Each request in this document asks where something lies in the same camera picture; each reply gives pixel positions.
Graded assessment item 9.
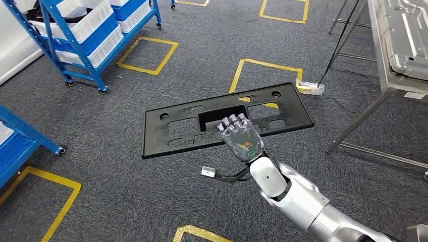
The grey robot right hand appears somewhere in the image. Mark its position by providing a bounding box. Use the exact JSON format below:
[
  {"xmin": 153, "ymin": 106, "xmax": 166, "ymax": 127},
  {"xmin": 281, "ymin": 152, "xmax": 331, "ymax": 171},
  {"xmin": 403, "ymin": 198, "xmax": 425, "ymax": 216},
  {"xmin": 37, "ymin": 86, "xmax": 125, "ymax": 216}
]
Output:
[{"xmin": 217, "ymin": 112, "xmax": 265, "ymax": 164}]

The black plastic plate holder part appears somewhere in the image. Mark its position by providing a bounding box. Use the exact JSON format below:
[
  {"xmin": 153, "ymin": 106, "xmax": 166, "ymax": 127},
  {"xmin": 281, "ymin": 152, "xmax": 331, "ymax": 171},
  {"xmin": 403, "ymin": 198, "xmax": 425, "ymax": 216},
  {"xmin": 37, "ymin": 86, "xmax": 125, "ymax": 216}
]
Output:
[{"xmin": 141, "ymin": 82, "xmax": 315, "ymax": 160}]

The blue metal shelf rack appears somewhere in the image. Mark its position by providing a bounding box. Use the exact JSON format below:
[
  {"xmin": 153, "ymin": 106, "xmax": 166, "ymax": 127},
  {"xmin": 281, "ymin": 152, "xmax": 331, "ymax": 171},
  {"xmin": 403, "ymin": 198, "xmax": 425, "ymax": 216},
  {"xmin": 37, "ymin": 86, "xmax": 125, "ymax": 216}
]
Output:
[{"xmin": 0, "ymin": 104, "xmax": 67, "ymax": 189}]

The yellow floor tape rectangle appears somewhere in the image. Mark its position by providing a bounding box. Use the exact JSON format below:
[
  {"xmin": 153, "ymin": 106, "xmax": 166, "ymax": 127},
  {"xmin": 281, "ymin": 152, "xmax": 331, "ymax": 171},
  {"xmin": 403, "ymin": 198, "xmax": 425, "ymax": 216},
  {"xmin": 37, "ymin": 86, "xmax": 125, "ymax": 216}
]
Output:
[
  {"xmin": 229, "ymin": 58, "xmax": 304, "ymax": 110},
  {"xmin": 175, "ymin": 0, "xmax": 211, "ymax": 8},
  {"xmin": 259, "ymin": 0, "xmax": 310, "ymax": 25},
  {"xmin": 0, "ymin": 166, "xmax": 82, "ymax": 242},
  {"xmin": 116, "ymin": 36, "xmax": 179, "ymax": 76}
]

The clear plastic bag with tape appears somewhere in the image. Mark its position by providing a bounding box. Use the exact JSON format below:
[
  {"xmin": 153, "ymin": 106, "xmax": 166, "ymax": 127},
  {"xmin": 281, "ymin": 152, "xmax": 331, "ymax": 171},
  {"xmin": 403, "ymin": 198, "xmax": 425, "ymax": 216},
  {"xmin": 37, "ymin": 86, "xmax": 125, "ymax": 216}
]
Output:
[{"xmin": 295, "ymin": 78, "xmax": 326, "ymax": 96}]

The white plastic bin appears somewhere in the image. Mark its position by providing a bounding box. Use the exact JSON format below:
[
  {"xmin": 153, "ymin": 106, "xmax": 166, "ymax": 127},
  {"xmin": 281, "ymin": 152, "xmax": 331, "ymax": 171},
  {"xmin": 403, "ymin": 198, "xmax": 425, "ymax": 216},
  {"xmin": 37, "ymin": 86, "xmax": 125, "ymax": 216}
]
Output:
[
  {"xmin": 0, "ymin": 122, "xmax": 15, "ymax": 147},
  {"xmin": 54, "ymin": 25, "xmax": 125, "ymax": 69},
  {"xmin": 28, "ymin": 0, "xmax": 115, "ymax": 44},
  {"xmin": 117, "ymin": 0, "xmax": 152, "ymax": 34}
]

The blue plastic bin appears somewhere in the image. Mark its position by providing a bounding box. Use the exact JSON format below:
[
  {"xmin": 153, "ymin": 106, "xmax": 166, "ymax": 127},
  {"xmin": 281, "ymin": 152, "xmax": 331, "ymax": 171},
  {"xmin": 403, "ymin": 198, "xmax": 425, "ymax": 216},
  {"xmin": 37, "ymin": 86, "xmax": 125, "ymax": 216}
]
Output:
[
  {"xmin": 110, "ymin": 0, "xmax": 148, "ymax": 22},
  {"xmin": 0, "ymin": 133, "xmax": 35, "ymax": 179},
  {"xmin": 39, "ymin": 13, "xmax": 120, "ymax": 57}
]

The stamped grey metal panel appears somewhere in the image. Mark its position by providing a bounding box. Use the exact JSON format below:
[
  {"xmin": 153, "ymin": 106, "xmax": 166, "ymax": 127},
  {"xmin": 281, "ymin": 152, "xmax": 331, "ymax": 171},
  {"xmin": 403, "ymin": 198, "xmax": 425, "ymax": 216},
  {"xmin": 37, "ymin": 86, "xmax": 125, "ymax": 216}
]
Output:
[{"xmin": 379, "ymin": 0, "xmax": 428, "ymax": 82}]

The white car with red stripe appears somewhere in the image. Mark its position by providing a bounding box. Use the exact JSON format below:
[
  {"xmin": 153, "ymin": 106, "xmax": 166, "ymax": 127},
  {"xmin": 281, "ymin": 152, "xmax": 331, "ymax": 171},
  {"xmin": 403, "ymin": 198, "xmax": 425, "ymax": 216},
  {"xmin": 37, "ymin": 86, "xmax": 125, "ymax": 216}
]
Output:
[{"xmin": 0, "ymin": 0, "xmax": 45, "ymax": 87}]

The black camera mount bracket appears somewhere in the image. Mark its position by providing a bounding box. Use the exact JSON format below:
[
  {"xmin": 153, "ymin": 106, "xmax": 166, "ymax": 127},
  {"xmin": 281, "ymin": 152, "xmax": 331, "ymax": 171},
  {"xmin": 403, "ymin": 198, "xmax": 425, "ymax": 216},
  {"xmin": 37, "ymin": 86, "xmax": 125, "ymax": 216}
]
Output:
[{"xmin": 213, "ymin": 165, "xmax": 251, "ymax": 185}]

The black cord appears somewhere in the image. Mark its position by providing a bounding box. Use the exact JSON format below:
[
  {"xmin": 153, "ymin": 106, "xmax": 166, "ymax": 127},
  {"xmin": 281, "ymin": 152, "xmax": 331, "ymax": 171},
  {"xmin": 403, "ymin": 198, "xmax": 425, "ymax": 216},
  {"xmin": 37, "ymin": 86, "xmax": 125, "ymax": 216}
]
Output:
[{"xmin": 316, "ymin": 0, "xmax": 362, "ymax": 87}]

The steel frame table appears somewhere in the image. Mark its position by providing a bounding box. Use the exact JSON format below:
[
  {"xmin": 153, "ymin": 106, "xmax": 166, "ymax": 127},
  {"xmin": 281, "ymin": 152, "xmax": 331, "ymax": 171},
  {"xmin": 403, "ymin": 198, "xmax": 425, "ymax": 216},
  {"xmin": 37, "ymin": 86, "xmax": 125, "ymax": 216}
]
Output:
[{"xmin": 325, "ymin": 0, "xmax": 428, "ymax": 170}]

